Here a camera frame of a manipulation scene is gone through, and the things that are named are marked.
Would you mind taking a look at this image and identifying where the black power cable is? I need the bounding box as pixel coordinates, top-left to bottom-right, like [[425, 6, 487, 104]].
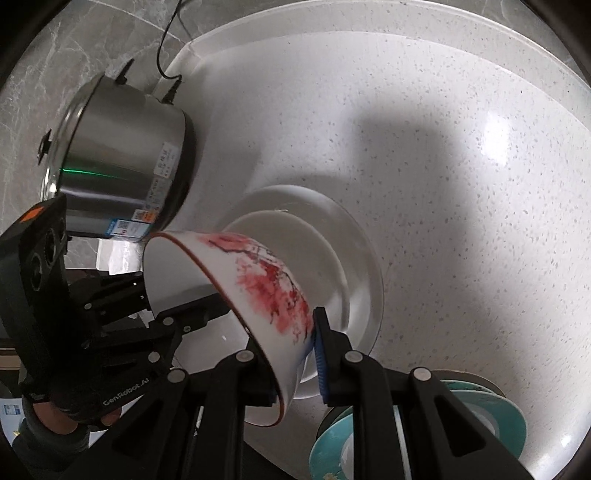
[[156, 0, 186, 103]]

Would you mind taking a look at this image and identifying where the person's left hand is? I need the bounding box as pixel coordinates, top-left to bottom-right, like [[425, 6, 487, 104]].
[[23, 399, 124, 435]]

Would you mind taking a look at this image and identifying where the stainless steel pot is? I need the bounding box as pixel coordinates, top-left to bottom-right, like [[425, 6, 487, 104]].
[[36, 72, 196, 244]]

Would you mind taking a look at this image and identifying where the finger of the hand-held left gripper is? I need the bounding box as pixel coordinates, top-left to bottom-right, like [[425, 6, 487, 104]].
[[151, 292, 232, 352], [71, 270, 151, 325]]

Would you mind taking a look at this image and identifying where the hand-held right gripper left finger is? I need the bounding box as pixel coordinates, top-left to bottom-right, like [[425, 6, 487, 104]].
[[76, 338, 284, 480]]

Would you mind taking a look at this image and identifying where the teal rimmed plate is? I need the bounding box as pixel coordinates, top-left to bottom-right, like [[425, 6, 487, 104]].
[[433, 369, 509, 403]]

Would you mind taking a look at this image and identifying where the teal floral plate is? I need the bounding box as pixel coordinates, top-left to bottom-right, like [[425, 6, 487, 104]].
[[308, 389, 528, 480]]

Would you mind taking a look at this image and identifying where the person's left forearm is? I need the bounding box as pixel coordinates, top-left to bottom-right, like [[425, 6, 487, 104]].
[[11, 406, 91, 472]]

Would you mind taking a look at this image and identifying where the large white plate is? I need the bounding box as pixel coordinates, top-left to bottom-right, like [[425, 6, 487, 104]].
[[225, 185, 385, 400]]

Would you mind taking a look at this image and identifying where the red floral bowl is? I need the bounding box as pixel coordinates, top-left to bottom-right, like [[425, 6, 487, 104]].
[[143, 230, 317, 428]]

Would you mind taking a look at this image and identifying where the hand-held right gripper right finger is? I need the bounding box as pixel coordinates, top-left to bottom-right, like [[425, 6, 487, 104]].
[[311, 307, 522, 480]]

